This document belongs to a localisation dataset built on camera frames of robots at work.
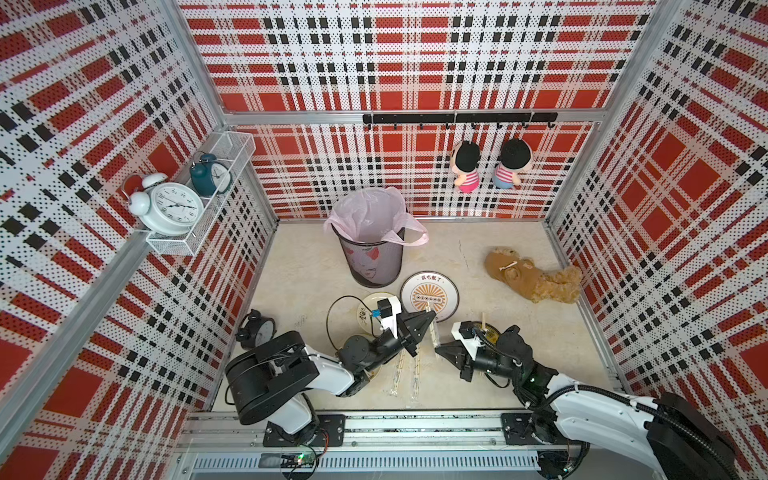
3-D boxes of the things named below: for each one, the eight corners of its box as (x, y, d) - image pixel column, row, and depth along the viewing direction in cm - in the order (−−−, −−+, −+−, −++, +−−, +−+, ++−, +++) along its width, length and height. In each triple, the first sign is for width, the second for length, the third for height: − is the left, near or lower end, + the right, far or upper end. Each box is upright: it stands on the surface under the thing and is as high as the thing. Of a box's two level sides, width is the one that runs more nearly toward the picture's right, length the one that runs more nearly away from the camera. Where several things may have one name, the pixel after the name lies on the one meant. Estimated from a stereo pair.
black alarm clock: (252, 353, 89) (233, 336, 80) (266, 327, 95) (250, 308, 85) (264, 356, 89) (247, 339, 79) (278, 330, 94) (264, 311, 84)
